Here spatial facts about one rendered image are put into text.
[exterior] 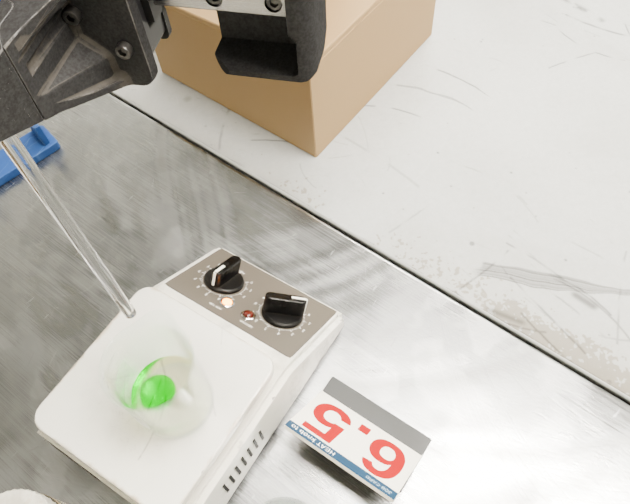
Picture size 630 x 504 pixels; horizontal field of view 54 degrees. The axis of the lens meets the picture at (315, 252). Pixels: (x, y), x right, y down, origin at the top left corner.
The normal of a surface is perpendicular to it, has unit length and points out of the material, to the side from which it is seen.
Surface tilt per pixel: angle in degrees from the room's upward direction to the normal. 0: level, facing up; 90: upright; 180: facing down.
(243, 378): 0
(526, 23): 0
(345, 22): 3
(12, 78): 89
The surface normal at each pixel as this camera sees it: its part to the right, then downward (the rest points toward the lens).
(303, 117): -0.60, 0.70
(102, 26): -0.21, 0.83
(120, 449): -0.05, -0.51
